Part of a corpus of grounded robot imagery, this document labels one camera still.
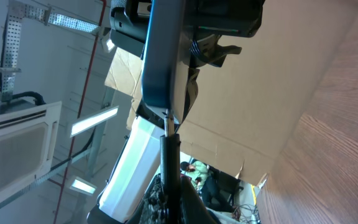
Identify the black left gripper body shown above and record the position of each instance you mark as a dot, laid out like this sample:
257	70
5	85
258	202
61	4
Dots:
208	20

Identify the perforated metal cable tray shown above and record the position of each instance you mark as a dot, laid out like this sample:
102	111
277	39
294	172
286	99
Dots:
35	60

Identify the ceiling light panel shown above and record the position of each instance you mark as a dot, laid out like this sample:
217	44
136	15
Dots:
92	120

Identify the Samsung Galaxy smartphone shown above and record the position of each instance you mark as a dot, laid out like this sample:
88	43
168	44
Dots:
166	59

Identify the red ceiling pipe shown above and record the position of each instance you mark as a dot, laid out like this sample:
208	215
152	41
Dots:
66	163

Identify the seated person green shirt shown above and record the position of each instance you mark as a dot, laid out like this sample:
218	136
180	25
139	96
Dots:
203	181

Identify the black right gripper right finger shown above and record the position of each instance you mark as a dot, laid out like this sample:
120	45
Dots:
193	210

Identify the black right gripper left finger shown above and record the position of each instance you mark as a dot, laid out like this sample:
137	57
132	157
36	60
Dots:
153	206

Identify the white ceiling air conditioner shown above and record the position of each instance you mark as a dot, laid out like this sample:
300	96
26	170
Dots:
27	139

